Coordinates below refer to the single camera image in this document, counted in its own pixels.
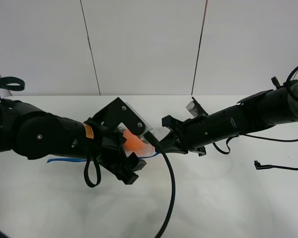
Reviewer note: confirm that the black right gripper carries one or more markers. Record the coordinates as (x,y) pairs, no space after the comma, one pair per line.
(186,136)

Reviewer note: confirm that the orange fruit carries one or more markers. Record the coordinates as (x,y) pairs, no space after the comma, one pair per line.
(132,143)

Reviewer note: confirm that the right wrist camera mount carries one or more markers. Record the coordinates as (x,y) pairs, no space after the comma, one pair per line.
(195,109)

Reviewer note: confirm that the clear zip bag blue seal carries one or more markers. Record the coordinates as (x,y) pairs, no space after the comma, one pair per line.
(147,152)

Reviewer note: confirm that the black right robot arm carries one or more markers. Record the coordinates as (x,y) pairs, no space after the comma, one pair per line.
(255,113)

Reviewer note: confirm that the black left wrist camera bracket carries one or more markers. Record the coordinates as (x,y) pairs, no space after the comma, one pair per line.
(117,112)

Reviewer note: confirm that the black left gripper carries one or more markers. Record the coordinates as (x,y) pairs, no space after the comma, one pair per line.
(104,148)

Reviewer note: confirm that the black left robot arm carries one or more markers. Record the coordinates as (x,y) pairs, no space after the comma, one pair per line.
(34,134)

